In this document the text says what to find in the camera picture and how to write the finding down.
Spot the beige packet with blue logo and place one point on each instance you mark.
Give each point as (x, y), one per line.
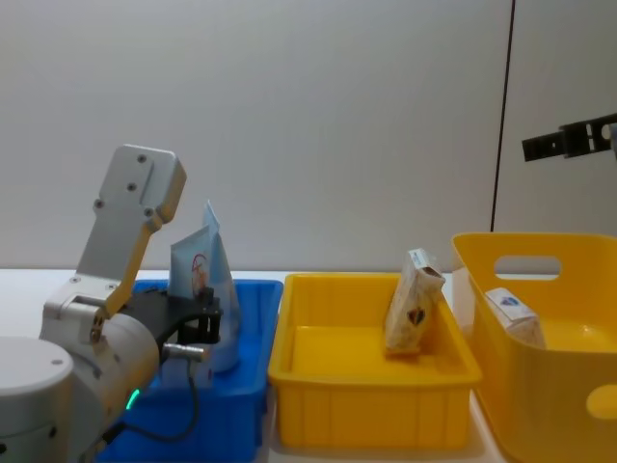
(518, 313)

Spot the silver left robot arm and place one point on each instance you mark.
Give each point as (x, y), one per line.
(72, 357)

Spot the light blue stand-up pouch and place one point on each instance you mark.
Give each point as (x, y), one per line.
(214, 260)

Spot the shallow yellow plastic tray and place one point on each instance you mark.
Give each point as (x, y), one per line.
(366, 400)

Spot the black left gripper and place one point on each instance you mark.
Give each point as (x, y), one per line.
(159, 311)

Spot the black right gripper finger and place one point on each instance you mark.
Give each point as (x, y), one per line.
(573, 137)

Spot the blue plastic bin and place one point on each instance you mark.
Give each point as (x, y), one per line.
(231, 415)

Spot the beige snack bag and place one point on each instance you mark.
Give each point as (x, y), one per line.
(410, 313)

